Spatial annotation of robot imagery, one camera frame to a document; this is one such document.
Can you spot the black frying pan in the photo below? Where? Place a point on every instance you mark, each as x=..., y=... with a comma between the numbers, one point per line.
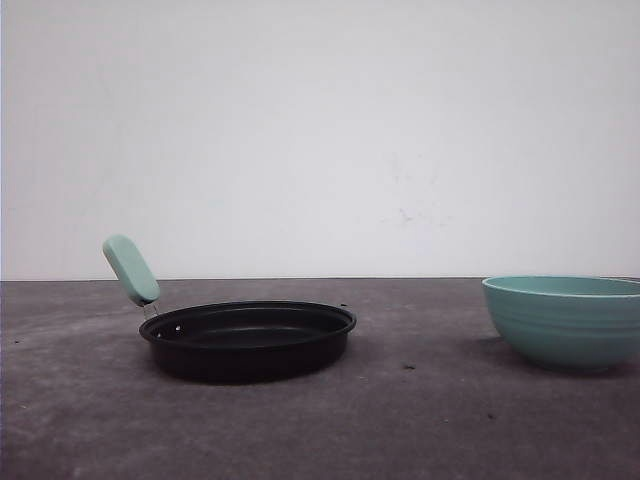
x=231, y=342

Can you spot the teal ceramic bowl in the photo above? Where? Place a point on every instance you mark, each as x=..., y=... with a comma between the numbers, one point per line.
x=566, y=322

